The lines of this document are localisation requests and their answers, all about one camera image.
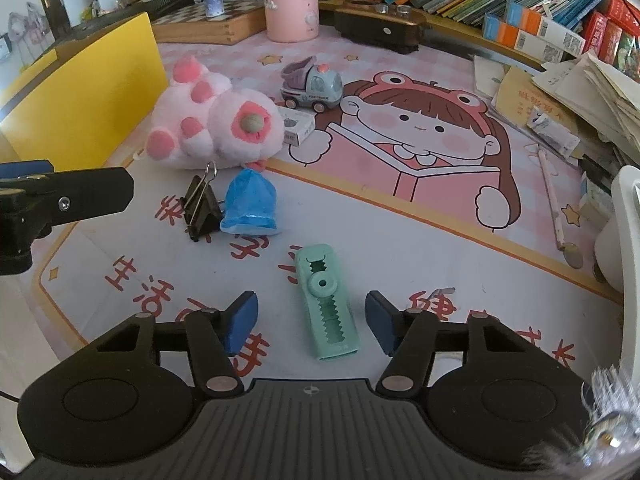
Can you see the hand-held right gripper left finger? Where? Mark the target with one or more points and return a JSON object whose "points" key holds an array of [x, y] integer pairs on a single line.
{"points": [[242, 322]]}

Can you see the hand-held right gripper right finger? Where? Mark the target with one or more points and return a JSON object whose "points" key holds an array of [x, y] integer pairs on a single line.
{"points": [[382, 322]]}

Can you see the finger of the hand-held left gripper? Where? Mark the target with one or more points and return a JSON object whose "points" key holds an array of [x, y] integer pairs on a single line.
{"points": [[85, 197], [25, 168]]}

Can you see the green crocodile stapler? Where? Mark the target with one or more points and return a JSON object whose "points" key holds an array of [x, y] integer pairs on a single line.
{"points": [[330, 320]]}

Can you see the yellow cardboard box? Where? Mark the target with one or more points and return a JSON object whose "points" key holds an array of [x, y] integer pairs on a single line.
{"points": [[75, 100]]}

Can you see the blue plastic bag roll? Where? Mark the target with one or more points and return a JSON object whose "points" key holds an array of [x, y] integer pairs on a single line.
{"points": [[250, 200]]}

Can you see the pink plush pig toy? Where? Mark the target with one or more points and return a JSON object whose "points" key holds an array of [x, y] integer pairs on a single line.
{"points": [[200, 125]]}

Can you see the cartoon girl desk mat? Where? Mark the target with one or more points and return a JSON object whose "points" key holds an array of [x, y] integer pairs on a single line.
{"points": [[450, 250]]}

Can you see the black binder clip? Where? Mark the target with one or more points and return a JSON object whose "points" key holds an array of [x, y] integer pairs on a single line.
{"points": [[202, 212]]}

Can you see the small white printed box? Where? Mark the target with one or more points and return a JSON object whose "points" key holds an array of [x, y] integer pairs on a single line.
{"points": [[297, 127]]}

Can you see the pink pen with spoon end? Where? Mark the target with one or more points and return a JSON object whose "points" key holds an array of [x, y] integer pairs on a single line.
{"points": [[552, 205]]}

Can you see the black electronic keyboard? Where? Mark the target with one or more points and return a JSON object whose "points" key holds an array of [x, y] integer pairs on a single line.
{"points": [[165, 6]]}

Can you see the wooden chess board box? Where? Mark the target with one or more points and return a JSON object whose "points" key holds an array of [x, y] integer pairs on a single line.
{"points": [[220, 22]]}

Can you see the fuzzy sparkly trinket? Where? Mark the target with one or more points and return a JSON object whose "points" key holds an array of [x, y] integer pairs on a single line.
{"points": [[605, 410]]}

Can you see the grey purple toy truck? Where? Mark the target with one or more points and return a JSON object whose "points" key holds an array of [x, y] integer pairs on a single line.
{"points": [[315, 85]]}

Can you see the white plastic stand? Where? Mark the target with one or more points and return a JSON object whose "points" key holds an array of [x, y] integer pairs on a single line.
{"points": [[625, 220]]}

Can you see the pink cartoon tumbler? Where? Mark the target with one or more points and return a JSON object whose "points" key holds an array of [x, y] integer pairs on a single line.
{"points": [[290, 15]]}

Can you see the stack of papers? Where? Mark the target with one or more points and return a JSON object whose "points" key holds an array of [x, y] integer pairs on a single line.
{"points": [[590, 90]]}

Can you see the orange and blue small boxes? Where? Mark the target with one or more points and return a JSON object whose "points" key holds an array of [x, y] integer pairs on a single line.
{"points": [[535, 27]]}

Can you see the red gift box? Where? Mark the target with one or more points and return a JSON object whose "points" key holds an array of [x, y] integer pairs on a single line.
{"points": [[615, 35]]}

